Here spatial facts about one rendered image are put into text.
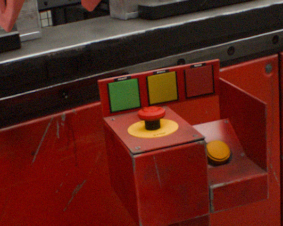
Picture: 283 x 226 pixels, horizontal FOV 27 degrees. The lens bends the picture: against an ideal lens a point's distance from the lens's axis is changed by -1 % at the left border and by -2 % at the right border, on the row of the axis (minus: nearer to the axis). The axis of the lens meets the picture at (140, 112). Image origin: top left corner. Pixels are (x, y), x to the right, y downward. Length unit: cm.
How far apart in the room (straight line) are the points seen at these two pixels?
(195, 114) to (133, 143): 37
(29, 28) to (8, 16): 56
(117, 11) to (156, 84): 31
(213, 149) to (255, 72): 37
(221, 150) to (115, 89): 18
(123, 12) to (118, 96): 30
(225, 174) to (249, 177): 4
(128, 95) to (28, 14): 28
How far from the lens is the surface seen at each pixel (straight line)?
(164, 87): 92
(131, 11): 118
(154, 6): 114
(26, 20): 108
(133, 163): 78
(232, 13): 117
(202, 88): 95
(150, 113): 82
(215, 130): 93
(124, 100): 91
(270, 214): 138
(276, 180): 136
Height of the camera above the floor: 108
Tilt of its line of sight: 19 degrees down
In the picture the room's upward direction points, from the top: 6 degrees counter-clockwise
